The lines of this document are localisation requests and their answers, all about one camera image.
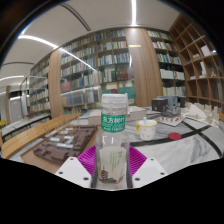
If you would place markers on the long ceiling light strip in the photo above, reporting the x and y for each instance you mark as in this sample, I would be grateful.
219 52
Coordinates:
43 40
133 11

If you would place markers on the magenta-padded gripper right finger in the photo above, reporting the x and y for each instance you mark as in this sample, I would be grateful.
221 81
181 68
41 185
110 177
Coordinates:
150 170

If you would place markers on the stepped white building model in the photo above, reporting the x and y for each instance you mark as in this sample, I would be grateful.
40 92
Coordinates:
200 111

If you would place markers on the brown building model on board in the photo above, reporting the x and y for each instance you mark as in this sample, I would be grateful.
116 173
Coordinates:
63 143

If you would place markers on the large wall bookshelf with books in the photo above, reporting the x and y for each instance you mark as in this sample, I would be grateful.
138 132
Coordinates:
110 60

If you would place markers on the dark grey building model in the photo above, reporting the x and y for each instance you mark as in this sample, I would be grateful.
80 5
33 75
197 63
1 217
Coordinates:
163 104

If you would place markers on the flat round red coaster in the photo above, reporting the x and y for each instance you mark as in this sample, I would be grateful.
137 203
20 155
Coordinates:
174 136

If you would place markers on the flat white building model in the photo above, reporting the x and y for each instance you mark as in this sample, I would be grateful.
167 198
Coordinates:
173 120

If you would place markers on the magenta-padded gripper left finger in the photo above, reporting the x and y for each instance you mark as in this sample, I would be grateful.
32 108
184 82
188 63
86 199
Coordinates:
71 170

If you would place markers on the curved wooden slat bench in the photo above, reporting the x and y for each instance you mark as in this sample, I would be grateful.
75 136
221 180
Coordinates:
26 136

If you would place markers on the light blue spoon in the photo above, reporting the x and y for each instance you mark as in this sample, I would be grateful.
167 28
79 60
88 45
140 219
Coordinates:
144 120

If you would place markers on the beige building model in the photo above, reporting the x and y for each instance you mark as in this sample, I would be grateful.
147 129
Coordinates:
136 113

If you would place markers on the clear bottle with green label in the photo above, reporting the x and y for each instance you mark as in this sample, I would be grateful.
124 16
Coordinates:
112 140

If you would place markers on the white mug with yellow rim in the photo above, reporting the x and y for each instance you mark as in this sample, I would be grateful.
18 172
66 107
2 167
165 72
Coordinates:
146 131

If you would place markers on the wooden cubby shelf unit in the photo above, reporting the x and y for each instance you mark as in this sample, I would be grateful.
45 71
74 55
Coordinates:
203 90

